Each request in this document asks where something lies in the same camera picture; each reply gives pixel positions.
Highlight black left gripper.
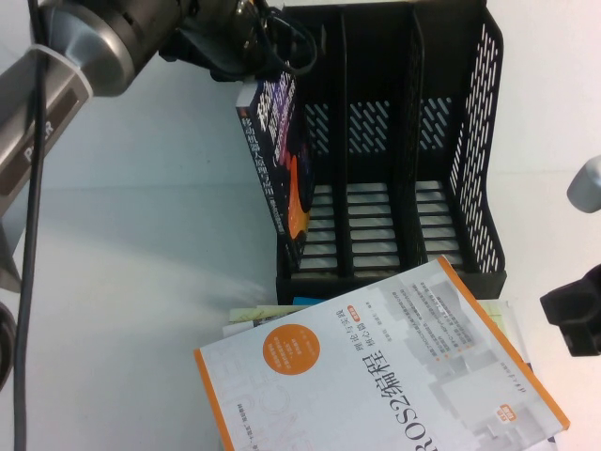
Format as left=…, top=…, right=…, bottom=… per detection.
left=158, top=13, right=295, bottom=88

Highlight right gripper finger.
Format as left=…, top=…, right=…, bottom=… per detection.
left=539, top=265, right=601, bottom=325
left=561, top=323, right=601, bottom=357

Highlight dark mobile robot book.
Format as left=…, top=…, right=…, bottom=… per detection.
left=236, top=70, right=315, bottom=272

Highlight black three-slot book stand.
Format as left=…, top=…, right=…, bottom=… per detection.
left=266, top=0, right=508, bottom=306

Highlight white orange ROS2 book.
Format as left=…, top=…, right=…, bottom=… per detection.
left=193, top=256, right=572, bottom=451

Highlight white book with dark print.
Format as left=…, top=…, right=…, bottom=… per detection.
left=221, top=312, right=283, bottom=340

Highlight books under the stack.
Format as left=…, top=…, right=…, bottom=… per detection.
left=228, top=300, right=514, bottom=330

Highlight looped black camera cable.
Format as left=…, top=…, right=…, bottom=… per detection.
left=253, top=4, right=321, bottom=76

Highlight white cable tie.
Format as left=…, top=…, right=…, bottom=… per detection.
left=25, top=42, right=95, bottom=100

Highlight long black arm cable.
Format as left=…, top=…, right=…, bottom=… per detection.
left=12, top=0, right=48, bottom=451

